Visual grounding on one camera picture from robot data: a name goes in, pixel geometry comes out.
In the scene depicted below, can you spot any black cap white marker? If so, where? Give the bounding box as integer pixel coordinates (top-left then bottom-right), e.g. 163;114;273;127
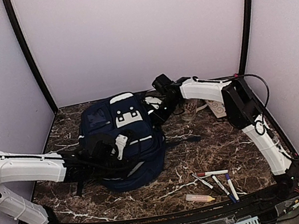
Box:
191;173;213;190

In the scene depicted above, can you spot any black front rail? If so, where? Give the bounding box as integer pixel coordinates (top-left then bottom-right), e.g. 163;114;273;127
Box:
14;171;299;224

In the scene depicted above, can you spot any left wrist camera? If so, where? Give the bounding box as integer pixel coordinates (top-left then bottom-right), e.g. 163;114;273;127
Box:
110;130;136;162

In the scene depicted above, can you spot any blue cap white marker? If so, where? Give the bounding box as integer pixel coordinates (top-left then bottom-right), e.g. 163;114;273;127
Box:
225;173;240;202

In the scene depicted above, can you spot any yellow tip highlighter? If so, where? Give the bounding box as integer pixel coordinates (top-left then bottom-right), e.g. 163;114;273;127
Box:
185;194;215;203

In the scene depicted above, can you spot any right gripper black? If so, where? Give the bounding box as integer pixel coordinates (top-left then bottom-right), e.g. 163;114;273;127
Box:
147;95;184;126

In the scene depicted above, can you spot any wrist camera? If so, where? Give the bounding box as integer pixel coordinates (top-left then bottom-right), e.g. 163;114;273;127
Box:
144;96;162;110
110;130;136;162

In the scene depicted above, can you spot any cream floral ceramic mug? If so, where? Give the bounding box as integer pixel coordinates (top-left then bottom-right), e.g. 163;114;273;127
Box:
180;99;208;122

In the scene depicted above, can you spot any right black frame post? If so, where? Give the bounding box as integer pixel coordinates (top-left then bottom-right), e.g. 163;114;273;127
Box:
238;0;252;74

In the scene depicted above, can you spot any navy blue student backpack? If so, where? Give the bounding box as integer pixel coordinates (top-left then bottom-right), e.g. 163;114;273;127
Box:
79;92;168;193

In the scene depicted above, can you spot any black frame post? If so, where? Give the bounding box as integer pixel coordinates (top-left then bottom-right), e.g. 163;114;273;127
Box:
238;0;252;74
2;0;59;115

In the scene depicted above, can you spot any left black frame post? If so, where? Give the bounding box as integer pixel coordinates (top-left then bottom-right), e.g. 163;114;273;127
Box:
2;0;59;115

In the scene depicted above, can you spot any black white marker middle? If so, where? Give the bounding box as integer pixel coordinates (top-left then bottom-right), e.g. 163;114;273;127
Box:
211;175;230;195

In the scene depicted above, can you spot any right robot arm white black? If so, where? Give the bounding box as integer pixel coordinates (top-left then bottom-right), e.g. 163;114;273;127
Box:
150;74;299;201

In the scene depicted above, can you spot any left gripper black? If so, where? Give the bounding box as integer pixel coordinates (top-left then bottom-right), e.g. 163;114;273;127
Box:
89;152;139;185

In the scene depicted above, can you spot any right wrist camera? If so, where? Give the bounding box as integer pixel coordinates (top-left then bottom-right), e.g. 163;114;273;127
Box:
144;96;162;110

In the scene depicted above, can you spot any red cap white marker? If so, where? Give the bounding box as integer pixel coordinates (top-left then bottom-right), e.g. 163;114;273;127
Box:
197;169;228;177

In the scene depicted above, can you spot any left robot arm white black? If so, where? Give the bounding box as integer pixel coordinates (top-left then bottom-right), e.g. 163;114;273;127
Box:
0;133;140;224

